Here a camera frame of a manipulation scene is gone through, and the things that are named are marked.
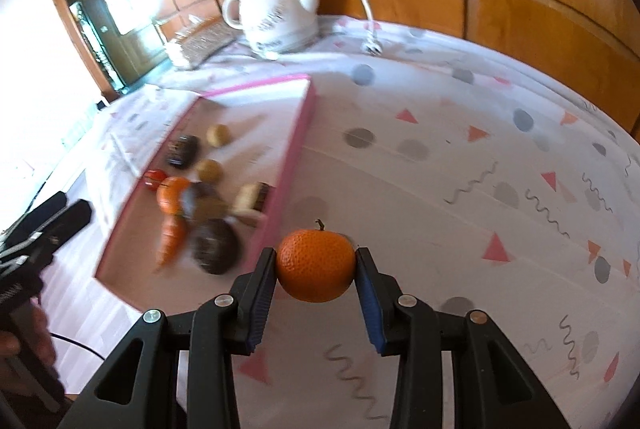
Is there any orange without stem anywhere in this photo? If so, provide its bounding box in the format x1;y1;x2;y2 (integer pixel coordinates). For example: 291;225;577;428
156;176;192;215

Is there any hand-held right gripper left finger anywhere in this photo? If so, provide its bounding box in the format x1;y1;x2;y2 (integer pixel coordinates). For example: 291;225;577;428
57;247;278;429

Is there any large dark round fruit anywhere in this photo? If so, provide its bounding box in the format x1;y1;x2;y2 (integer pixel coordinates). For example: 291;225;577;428
189;219;242;275

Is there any eggplant slice with white face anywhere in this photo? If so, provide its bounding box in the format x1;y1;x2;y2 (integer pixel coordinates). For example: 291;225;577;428
232;182;271;225

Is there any black cable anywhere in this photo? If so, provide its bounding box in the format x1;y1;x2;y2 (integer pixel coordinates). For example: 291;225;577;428
50;333;108;361

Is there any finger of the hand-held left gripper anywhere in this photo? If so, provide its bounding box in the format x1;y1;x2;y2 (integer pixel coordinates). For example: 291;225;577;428
30;200;93;260
10;192;68;236

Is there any orange carrot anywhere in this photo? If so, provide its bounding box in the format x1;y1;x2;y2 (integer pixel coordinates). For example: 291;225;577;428
154;212;190;272

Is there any pink shallow cardboard box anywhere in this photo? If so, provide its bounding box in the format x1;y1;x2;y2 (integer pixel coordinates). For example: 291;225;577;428
95;74;318;310

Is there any white power cord with plug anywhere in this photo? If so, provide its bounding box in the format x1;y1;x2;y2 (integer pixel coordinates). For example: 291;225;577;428
295;0;384;58

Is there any white floral ceramic kettle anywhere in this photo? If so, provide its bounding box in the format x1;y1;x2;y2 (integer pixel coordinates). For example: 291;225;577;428
221;0;322;55

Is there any wooden door with glass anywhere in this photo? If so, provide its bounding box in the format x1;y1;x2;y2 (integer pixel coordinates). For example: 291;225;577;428
57;0;166;95

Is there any white patterned tablecloth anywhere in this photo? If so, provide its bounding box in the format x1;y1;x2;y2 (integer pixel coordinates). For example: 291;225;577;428
0;14;640;429

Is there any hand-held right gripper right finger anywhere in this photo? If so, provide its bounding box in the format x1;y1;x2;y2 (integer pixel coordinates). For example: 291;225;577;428
354;247;571;429

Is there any orange with stem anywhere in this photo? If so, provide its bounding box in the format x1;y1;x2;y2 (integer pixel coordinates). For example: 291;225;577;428
276;219;357;303

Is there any silver ornate tissue box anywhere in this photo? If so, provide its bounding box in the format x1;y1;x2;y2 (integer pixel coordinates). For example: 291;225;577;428
167;16;236;70

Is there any person's left hand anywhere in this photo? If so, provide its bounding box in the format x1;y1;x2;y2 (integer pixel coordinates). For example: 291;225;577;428
0;303;55;372

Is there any dark purple eggplant piece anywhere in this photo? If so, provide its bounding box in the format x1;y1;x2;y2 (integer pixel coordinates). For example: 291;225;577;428
166;135;201;169

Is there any small yellow-green round fruit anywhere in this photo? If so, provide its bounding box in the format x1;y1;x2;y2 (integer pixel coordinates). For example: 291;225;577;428
207;124;232;148
195;159;223;184

